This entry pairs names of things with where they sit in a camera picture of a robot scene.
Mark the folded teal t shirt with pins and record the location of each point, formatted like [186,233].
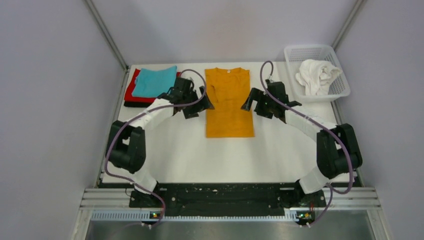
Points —
[151,83]

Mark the folded red t shirt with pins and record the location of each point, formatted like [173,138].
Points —
[128,93]

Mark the aluminium frame rail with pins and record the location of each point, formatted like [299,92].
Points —
[114,204]

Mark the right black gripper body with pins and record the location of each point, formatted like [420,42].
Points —
[264,107]

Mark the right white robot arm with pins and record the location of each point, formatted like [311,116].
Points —
[337,148]

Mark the folded black t shirt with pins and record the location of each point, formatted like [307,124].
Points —
[134,104]

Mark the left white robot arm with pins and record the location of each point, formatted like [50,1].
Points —
[126,147]

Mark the yellow t shirt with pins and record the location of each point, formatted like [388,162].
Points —
[228,89]

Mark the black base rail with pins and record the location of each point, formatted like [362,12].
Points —
[223,199]

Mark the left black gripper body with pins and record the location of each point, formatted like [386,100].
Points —
[190,98]

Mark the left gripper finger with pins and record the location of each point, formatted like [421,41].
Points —
[191,111]
[205,103]

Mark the white t shirt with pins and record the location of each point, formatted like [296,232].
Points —
[316,76]

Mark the white plastic basket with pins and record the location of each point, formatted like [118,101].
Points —
[296,54]

